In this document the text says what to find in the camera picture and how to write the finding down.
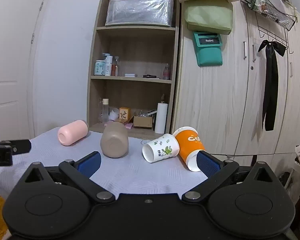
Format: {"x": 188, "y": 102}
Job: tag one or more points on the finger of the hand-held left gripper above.
{"x": 21, "y": 146}

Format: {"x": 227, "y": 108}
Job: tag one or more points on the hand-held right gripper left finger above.
{"x": 90, "y": 163}

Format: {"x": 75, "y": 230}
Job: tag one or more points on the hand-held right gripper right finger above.
{"x": 208, "y": 163}

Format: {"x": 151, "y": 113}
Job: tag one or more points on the orange paper cup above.
{"x": 187, "y": 142}

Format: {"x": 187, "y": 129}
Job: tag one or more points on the beige cup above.
{"x": 114, "y": 140}

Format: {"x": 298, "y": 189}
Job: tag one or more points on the pink cup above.
{"x": 73, "y": 132}

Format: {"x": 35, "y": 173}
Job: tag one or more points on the white cup with green print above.
{"x": 161, "y": 148}

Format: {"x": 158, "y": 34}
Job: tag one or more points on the light grey table cloth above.
{"x": 140, "y": 172}

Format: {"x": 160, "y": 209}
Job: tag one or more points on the pink sponge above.
{"x": 129, "y": 125}

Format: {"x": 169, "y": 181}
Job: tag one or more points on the clear bottle with beige cap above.
{"x": 105, "y": 111}

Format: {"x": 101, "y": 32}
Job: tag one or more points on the yellow floral box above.
{"x": 125, "y": 115}

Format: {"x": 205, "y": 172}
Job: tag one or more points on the light wooden wardrobe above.
{"x": 215, "y": 100}

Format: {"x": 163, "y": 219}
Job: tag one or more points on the paper towel roll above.
{"x": 161, "y": 118}

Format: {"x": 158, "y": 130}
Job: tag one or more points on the small cardboard box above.
{"x": 142, "y": 122}

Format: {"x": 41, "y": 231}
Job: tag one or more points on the white door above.
{"x": 10, "y": 55}

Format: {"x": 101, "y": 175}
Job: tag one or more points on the pale blue jar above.
{"x": 99, "y": 68}

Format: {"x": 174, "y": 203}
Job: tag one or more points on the white flat case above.
{"x": 130, "y": 75}

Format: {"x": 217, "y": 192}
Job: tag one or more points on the white pump bottle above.
{"x": 108, "y": 66}

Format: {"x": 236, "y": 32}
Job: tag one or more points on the clear reddish bottle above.
{"x": 115, "y": 67}

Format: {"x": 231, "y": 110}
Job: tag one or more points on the black ribbon bow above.
{"x": 270, "y": 85}

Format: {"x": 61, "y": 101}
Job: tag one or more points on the pink bottle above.
{"x": 166, "y": 73}

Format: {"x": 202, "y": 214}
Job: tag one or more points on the black flat case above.
{"x": 149, "y": 76}

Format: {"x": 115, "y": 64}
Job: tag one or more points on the teal pouch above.
{"x": 210, "y": 55}

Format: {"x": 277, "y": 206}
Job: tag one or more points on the wooden shelf unit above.
{"x": 100, "y": 55}

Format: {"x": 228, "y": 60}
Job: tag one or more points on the green bag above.
{"x": 208, "y": 15}

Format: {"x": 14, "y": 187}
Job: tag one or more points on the grey wrapped storage box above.
{"x": 139, "y": 12}

